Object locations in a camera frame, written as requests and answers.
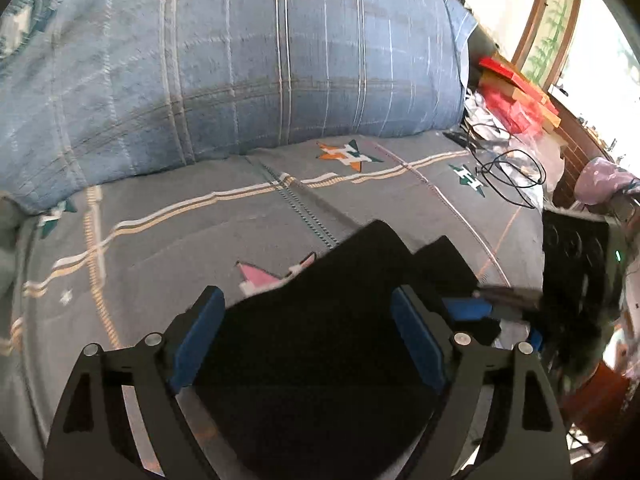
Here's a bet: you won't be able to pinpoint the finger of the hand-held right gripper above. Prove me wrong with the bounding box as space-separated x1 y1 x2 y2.
441 286 546 323
525 327 547 359

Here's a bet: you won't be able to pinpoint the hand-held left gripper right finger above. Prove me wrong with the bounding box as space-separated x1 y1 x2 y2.
390 285 573 480

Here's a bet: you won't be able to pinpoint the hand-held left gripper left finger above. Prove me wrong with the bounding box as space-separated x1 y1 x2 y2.
44 285 227 480

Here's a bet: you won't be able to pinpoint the black pants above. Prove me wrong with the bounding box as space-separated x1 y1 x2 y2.
192 220 503 480

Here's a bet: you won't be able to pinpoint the orange-brown object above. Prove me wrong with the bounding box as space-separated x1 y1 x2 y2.
559 360 632 442

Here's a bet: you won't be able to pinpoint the grey printed bed sheet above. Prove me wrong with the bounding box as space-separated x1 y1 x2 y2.
0 132 551 480

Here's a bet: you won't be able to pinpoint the brown wooden headboard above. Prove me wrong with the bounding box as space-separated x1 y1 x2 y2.
549 94 617 207

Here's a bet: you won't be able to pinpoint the red plastic bag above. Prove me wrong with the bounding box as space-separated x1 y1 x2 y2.
487 90 545 137

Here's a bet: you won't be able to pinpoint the red flat box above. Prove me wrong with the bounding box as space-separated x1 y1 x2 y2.
477 55 541 96

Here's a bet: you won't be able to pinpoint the framed bamboo picture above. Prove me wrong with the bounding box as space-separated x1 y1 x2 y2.
512 0 586 92

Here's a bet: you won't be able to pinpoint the dark object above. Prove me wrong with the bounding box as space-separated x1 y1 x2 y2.
467 24 501 61

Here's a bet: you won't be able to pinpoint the blue plaid quilt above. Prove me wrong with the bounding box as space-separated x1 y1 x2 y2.
0 0 478 213

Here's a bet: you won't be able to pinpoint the black cable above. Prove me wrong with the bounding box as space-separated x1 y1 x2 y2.
442 130 549 211

